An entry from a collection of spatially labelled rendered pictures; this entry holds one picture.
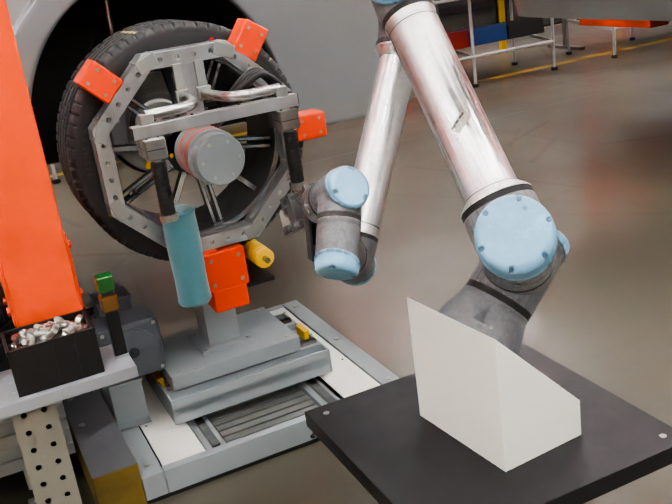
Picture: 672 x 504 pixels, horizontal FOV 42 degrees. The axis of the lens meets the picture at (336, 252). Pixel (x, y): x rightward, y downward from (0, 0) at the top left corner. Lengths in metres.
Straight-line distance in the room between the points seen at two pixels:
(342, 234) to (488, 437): 0.50
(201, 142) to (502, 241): 0.88
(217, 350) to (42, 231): 0.70
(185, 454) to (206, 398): 0.20
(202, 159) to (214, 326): 0.64
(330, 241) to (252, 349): 0.95
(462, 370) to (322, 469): 0.75
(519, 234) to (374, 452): 0.58
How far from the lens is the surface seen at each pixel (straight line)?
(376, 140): 1.94
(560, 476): 1.81
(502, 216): 1.66
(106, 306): 2.15
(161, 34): 2.39
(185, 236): 2.26
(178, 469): 2.44
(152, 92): 2.88
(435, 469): 1.85
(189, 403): 2.58
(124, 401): 2.66
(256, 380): 2.63
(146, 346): 2.55
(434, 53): 1.83
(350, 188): 1.76
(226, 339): 2.69
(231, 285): 2.46
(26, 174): 2.21
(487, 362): 1.73
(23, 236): 2.24
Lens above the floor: 1.33
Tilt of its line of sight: 19 degrees down
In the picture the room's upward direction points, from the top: 8 degrees counter-clockwise
